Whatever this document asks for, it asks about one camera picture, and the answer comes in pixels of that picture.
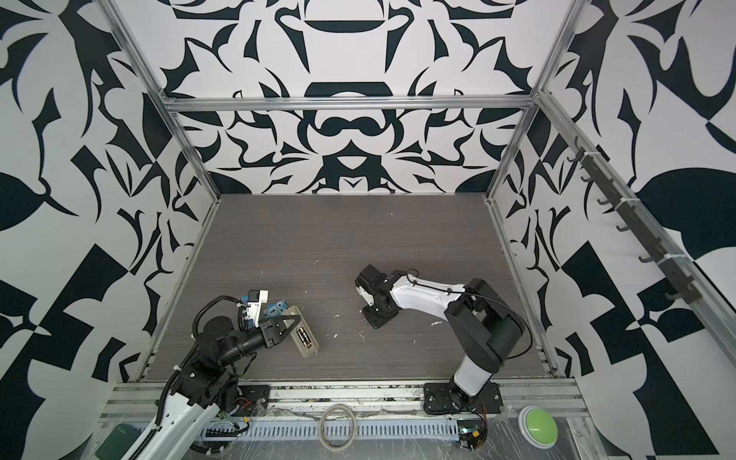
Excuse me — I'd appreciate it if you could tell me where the white remote control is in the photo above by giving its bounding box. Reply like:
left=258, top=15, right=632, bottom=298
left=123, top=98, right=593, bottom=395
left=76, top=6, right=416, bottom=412
left=285, top=306, right=319, bottom=358

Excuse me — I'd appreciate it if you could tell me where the black AAA battery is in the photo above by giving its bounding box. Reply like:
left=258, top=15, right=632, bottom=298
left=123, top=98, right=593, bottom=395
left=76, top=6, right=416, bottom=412
left=296, top=327, right=312, bottom=349

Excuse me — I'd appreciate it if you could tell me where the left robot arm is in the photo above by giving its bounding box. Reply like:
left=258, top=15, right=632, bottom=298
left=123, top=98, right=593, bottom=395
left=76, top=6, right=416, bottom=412
left=123, top=295, right=302, bottom=459

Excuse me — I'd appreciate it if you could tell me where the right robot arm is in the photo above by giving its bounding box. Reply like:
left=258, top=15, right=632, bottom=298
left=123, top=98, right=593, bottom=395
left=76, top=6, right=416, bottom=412
left=355, top=264, right=527, bottom=398

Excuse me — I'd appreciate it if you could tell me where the blue toy block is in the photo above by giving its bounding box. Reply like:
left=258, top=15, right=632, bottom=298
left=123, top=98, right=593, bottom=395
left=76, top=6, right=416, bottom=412
left=266, top=299, right=289, bottom=318

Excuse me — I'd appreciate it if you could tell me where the small electronics board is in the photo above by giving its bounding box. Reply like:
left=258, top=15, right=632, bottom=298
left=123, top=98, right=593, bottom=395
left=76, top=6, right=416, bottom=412
left=458, top=418, right=488, bottom=452

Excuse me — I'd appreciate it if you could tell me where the dark green pad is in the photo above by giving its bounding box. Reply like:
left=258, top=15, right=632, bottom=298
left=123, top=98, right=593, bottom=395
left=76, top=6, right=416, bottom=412
left=94, top=424, right=142, bottom=460

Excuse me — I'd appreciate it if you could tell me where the green push button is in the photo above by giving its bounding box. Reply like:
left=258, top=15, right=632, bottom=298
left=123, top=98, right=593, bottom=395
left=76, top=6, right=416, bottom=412
left=517, top=406, right=559, bottom=450

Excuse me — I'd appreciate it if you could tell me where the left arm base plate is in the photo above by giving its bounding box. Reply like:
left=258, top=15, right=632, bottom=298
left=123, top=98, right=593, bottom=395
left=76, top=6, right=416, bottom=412
left=226, top=384, right=271, bottom=418

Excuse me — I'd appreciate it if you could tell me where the coiled beige cable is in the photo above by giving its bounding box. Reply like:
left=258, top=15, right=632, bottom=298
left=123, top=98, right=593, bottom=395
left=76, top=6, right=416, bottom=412
left=318, top=403, right=358, bottom=450

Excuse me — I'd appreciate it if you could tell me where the slotted cable duct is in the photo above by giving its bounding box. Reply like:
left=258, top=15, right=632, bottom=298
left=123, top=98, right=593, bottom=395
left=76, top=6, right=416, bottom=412
left=199, top=419, right=458, bottom=442

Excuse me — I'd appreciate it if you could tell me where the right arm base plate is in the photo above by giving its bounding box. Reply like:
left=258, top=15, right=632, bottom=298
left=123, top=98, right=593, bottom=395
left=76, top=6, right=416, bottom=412
left=423, top=381, right=504, bottom=415

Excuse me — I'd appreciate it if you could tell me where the black wall hook rail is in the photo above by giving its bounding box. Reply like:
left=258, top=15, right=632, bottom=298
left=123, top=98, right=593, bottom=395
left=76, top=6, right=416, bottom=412
left=570, top=140, right=703, bottom=304

